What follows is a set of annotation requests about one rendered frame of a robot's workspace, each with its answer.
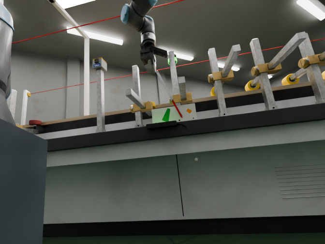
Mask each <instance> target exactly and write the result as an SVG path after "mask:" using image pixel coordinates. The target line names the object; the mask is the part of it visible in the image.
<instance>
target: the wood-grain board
mask: <svg viewBox="0 0 325 244"><path fill-rule="evenodd" d="M305 86H311V83H310V81H309V82H303V83H296V84H290V85H284V86H277V87H271V89H272V91H279V90H285V89H292V88H299V87H305ZM257 93H262V91H261V89H258V90H252V91H243V92H236V93H230V94H224V98H230V97H237V96H244V95H250V94H257ZM216 99H217V98H216V96H211V97H204V98H198V99H193V100H192V103H197V102H204V101H210V100H216ZM187 104H188V103H187ZM190 104H191V103H190ZM171 106H174V105H170V103H166V104H159V105H155V108H162V107H171ZM155 108H154V109H155ZM129 112H131V110H130V109H125V110H118V111H112V112H106V113H104V116H109V115H116V114H122V113H129ZM96 117H97V114H92V115H86V116H80V117H73V118H67V119H60V120H54V121H47V122H42V123H41V125H47V124H54V123H60V122H70V121H76V120H83V119H89V118H96ZM28 127H33V125H29V124H26V125H23V126H22V128H28Z"/></svg>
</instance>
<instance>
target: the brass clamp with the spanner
mask: <svg viewBox="0 0 325 244"><path fill-rule="evenodd" d="M172 96H173V98H174V102H175V103H180V104H187V103H192V93H191V92H189V93H186V100H181V96H180V94H176V95H172ZM169 101H170V100H169ZM170 105H174V104H173V102H172V101H170Z"/></svg>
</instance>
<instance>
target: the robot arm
mask: <svg viewBox="0 0 325 244"><path fill-rule="evenodd" d="M156 2H157V0H132V2H131V4H130V5H128V4H125V5H124V6H123V8H122V11H121V21H122V22H123V23H125V24H126V25H128V26H129V27H131V28H133V29H134V30H136V31H138V32H139V33H141V42H142V44H140V46H141V51H140V59H141V61H142V62H143V64H144V65H145V69H146V71H147V72H152V73H153V75H155V73H156V57H155V54H156V55H158V56H161V57H164V58H167V56H168V53H167V50H164V49H161V48H158V47H155V45H156V37H155V25H154V21H153V19H152V18H151V17H150V16H148V15H146V14H147V13H148V12H149V11H150V10H151V8H152V7H154V5H155V4H156ZM13 33H14V28H13V19H12V16H11V15H10V13H9V12H8V10H7V9H6V8H5V7H4V6H3V0H0V119H2V120H4V121H6V122H9V123H11V124H13V125H15V126H16V124H15V122H14V119H13V117H12V114H11V112H10V109H9V107H8V104H7V102H6V100H7V98H8V97H9V96H10V94H11V48H12V38H13Z"/></svg>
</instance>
